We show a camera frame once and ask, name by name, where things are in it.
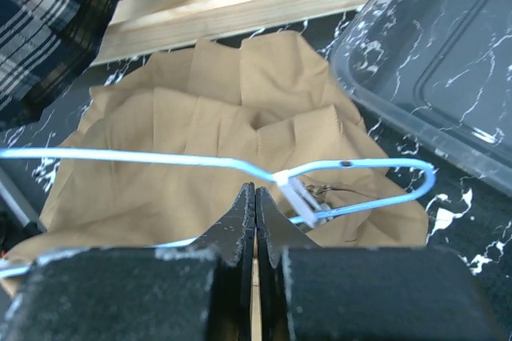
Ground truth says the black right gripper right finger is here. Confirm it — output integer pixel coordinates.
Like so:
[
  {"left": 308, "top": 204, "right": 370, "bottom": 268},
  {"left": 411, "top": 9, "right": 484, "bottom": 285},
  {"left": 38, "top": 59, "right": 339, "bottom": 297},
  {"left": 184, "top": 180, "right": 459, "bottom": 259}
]
[{"left": 255, "top": 188, "right": 502, "bottom": 340}]

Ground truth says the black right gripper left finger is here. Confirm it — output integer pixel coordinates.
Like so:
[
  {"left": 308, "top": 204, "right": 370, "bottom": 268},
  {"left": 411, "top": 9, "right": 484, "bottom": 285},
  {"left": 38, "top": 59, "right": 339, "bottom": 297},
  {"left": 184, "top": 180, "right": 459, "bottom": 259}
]
[{"left": 1, "top": 183, "right": 255, "bottom": 340}]

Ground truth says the blue wire hanger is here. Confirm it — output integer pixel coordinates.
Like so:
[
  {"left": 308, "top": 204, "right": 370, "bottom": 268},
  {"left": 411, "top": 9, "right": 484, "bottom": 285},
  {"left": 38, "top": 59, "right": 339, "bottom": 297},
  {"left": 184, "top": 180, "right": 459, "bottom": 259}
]
[{"left": 0, "top": 147, "right": 438, "bottom": 280}]

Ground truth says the tan brown garment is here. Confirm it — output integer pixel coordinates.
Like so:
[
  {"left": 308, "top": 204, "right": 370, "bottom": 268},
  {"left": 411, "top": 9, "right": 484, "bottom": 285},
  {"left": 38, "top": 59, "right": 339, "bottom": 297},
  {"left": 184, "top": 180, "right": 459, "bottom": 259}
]
[{"left": 0, "top": 30, "right": 430, "bottom": 341}]

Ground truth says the navy plaid skirt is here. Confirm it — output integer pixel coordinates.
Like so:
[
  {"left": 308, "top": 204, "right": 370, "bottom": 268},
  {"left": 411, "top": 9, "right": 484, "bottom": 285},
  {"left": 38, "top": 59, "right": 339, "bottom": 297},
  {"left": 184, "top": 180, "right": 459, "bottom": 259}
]
[{"left": 1, "top": 0, "right": 121, "bottom": 129}]

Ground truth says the grey plastic bin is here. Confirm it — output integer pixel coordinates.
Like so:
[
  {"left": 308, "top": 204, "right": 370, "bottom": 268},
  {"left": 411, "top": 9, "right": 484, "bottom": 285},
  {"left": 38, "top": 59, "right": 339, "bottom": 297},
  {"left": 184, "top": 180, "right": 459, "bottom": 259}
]
[{"left": 330, "top": 0, "right": 511, "bottom": 193}]

